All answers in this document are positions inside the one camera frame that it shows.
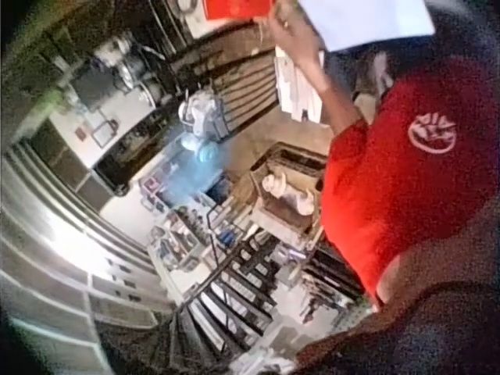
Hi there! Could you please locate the grey metal shutter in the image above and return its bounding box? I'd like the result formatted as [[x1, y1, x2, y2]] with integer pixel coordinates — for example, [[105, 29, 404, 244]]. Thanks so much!
[[0, 142, 175, 368]]

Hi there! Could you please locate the white figurine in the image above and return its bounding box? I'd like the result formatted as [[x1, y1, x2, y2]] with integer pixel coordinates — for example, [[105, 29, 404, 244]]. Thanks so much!
[[260, 173, 316, 216]]

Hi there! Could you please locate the wooden crate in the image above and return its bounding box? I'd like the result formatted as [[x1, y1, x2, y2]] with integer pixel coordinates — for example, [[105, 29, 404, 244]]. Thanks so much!
[[248, 141, 328, 238]]

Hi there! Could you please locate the blue water jug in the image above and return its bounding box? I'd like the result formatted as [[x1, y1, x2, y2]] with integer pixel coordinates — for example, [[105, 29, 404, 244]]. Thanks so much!
[[177, 131, 222, 166]]

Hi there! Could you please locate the dark slatted shelf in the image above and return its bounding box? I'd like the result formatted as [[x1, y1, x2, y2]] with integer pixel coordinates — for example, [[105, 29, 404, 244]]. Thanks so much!
[[170, 21, 283, 136]]

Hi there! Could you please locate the person's left hand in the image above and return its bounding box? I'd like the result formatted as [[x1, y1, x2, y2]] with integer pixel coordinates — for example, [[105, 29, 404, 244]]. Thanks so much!
[[266, 0, 318, 51]]

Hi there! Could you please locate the white paper sheet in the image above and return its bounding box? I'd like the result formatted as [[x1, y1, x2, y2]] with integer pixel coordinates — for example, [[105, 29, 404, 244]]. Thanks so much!
[[299, 0, 437, 53]]

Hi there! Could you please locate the black wire rack with goods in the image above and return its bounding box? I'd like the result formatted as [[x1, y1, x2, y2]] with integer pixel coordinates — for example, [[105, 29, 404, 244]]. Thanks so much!
[[146, 201, 366, 364]]

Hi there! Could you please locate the white counter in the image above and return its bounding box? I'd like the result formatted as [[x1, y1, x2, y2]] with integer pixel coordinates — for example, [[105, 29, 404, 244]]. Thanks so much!
[[30, 93, 184, 196]]

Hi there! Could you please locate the red box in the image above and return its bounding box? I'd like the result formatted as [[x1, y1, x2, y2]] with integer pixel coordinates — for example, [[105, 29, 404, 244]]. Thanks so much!
[[204, 0, 273, 21]]

